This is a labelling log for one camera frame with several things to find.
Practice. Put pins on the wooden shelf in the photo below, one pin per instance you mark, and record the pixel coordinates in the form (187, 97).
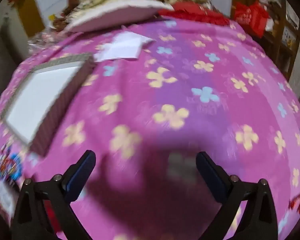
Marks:
(281, 44)

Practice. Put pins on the red plastic bag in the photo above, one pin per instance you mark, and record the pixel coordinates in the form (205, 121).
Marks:
(253, 18)

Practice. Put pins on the pale pink pillow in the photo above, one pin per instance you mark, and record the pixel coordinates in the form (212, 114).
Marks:
(115, 14)

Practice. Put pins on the striped cardboard tray box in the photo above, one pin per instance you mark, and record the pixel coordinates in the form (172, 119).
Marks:
(36, 108)

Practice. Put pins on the red cloth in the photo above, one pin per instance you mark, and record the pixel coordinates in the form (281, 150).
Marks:
(195, 12)

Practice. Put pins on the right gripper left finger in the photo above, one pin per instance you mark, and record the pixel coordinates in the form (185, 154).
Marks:
(43, 208)

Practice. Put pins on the white paper sheet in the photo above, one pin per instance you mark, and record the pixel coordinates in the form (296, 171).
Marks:
(125, 45)

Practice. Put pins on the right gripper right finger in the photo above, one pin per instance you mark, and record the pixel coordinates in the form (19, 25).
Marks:
(259, 220)

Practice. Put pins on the pink floral bed sheet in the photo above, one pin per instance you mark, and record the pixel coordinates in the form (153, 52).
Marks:
(195, 87)

